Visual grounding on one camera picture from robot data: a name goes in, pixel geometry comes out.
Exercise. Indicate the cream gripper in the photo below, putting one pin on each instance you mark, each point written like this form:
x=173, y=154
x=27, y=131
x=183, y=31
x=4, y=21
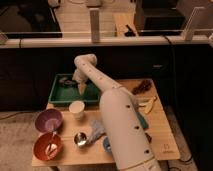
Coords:
x=82, y=88

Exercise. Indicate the black brush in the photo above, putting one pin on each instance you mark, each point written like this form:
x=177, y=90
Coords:
x=66, y=82

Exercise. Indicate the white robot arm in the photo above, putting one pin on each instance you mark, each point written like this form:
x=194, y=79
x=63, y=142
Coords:
x=130, y=147

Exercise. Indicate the purple bowl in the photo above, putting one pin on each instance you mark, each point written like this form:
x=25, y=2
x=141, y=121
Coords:
x=48, y=120

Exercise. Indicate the red bowl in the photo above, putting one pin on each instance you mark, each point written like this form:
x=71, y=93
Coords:
x=47, y=147

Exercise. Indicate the green plastic tray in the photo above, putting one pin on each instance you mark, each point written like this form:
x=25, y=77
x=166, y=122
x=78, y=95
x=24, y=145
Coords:
x=63, y=95

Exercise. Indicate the white paper cup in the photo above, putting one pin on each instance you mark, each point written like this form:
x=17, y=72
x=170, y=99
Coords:
x=77, y=109

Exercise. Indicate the blue grey cloth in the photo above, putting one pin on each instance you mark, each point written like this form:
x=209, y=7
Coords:
x=97, y=132

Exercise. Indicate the small metal cup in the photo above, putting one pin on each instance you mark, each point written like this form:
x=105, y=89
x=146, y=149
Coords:
x=80, y=139

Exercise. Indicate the wooden table board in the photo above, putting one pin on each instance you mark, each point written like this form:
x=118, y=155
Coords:
x=163, y=142

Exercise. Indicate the blue cup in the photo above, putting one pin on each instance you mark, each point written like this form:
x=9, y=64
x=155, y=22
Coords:
x=106, y=145

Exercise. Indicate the dark grape bunch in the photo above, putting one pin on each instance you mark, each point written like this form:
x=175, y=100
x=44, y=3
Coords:
x=144, y=86

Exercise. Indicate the white spoon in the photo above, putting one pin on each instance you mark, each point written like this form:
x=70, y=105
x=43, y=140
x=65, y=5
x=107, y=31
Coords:
x=48, y=151

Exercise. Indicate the black object on floor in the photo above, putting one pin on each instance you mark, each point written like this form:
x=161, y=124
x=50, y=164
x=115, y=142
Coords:
x=129, y=32

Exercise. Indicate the green sponge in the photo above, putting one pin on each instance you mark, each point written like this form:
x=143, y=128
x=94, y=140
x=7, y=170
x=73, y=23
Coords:
x=143, y=121

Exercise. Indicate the black rectangular block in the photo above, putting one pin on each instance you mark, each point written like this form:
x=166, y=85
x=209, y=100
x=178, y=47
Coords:
x=148, y=137

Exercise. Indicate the white post left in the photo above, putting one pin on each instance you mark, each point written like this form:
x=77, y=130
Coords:
x=94, y=23

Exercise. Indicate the white post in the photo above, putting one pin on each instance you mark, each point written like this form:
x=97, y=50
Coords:
x=94, y=23
x=192, y=23

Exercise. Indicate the white post right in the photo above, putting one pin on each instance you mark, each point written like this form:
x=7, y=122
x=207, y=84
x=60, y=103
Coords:
x=192, y=23

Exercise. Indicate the white horizontal rail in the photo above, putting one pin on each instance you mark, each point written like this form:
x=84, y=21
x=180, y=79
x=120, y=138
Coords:
x=106, y=41

